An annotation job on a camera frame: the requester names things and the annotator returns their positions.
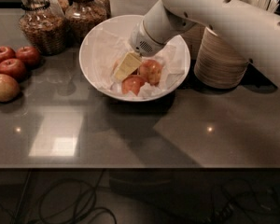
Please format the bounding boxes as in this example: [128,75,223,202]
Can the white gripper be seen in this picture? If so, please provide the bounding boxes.
[112,19,165,82]

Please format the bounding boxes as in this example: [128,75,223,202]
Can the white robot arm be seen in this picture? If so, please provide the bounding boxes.
[111,0,280,89]

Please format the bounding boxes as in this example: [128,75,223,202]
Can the white ceramic bowl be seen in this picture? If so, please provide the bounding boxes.
[78,14,191,103]

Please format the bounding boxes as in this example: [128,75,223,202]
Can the red apple back right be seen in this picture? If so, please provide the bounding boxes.
[16,46,41,68]

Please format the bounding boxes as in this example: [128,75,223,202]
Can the red apple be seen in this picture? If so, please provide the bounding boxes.
[16,46,41,68]
[0,46,15,63]
[0,58,27,82]

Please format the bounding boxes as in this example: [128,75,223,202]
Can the red apple middle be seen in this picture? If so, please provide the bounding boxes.
[0,58,27,82]

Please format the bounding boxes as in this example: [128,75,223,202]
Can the yellowish apple front left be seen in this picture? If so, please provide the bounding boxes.
[0,74,21,102]

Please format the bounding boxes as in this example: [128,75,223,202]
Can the red apple back left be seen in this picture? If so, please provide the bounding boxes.
[0,46,15,63]

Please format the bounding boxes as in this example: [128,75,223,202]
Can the white paper liner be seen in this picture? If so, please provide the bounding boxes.
[85,27,187,98]

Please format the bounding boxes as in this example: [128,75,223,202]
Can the middle glass cereal jar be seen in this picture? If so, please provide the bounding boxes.
[65,0,107,43]

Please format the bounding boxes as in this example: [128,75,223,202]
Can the glass cereal jar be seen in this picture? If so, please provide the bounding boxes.
[65,0,107,43]
[19,0,66,55]

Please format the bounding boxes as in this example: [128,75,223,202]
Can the back stack paper bowls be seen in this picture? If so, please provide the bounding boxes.
[181,24,204,60]

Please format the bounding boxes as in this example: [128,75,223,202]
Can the stack paper bowls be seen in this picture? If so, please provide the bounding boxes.
[194,28,248,90]
[181,24,204,60]

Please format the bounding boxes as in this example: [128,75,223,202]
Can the front stack paper bowls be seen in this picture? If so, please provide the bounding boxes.
[194,28,248,90]

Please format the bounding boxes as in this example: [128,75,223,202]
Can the left glass cereal jar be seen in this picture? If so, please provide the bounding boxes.
[19,0,66,55]

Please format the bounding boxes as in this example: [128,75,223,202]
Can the black power strip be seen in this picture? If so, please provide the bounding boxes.
[209,203,234,224]

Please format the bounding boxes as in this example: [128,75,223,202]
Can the black floor cable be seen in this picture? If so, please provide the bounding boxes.
[0,169,118,224]

